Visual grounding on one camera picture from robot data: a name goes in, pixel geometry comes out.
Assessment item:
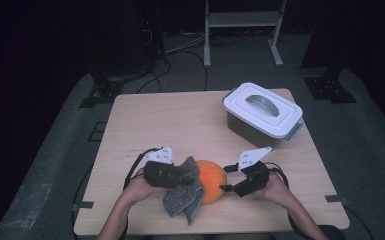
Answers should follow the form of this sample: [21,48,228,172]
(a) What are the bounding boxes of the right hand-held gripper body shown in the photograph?
[233,146,273,198]

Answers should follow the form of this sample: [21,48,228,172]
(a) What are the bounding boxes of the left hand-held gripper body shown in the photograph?
[143,145,181,189]

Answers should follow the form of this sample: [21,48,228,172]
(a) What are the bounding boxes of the orange plush toy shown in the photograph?
[194,159,228,206]

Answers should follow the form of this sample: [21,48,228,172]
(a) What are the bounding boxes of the grey fluffy cloth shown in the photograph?
[162,155,206,227]

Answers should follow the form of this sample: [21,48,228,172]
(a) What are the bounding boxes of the transparent grey plastic box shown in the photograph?
[225,111,304,153]

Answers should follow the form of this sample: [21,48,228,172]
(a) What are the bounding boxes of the person's right hand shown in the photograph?
[251,174,296,209]

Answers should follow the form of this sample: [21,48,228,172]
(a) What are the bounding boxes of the person's left hand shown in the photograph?
[121,168,169,205]

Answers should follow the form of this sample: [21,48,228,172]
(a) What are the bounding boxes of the black tape square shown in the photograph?
[88,121,108,143]

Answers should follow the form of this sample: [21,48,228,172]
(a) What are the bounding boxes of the dark grey tape strip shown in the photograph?
[324,194,350,205]
[71,200,95,212]

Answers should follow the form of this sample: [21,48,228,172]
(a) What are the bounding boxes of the black chair armrest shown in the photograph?
[316,224,348,240]

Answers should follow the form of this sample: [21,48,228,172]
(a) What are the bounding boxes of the black stand base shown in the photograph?
[303,66,358,104]
[78,78,124,109]

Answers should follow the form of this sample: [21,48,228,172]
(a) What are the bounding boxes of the white metal stand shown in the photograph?
[203,0,288,69]

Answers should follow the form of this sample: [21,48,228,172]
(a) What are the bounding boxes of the left hand-held gripper cable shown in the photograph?
[121,147,163,240]

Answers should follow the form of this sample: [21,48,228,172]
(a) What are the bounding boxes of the hand-held gripper cable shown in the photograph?
[121,147,163,240]
[263,162,313,240]

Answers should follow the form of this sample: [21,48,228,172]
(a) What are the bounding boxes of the right hand-held gripper cable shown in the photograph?
[263,162,313,240]

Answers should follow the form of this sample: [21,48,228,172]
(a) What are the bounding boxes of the thin black cable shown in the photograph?
[71,165,93,240]
[344,203,376,240]

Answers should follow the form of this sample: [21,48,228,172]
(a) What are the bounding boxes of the black floor cable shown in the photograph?
[136,59,173,94]
[176,49,209,92]

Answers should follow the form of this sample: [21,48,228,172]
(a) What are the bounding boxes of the black cable tangle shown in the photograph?
[209,33,244,48]

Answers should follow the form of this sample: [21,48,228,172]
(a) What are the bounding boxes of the white floor cable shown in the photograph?
[164,33,208,55]

